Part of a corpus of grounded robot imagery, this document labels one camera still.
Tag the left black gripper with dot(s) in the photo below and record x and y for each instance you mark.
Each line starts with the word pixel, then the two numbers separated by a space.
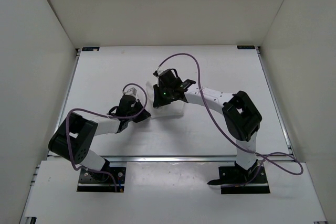
pixel 144 115

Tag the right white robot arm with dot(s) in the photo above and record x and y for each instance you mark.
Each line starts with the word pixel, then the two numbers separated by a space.
pixel 241 116

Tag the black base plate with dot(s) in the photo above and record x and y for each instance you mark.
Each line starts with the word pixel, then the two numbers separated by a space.
pixel 232 181
pixel 102 183

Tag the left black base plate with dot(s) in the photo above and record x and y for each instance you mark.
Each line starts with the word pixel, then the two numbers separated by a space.
pixel 102 183

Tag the left blue corner label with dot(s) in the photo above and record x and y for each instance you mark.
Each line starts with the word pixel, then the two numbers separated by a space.
pixel 90 49

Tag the aluminium front rail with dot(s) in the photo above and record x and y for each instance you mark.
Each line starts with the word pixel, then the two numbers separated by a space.
pixel 172 159

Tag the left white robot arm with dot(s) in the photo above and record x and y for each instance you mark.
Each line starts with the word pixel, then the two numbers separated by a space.
pixel 73 138

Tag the white pleated skirt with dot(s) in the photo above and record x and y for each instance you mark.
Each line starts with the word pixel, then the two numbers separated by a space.
pixel 173 110

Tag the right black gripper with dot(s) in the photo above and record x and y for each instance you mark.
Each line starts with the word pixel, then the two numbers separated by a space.
pixel 158 100

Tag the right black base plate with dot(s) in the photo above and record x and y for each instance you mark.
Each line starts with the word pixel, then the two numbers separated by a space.
pixel 232 181

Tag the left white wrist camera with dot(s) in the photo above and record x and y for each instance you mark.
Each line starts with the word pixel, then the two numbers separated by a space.
pixel 131 91

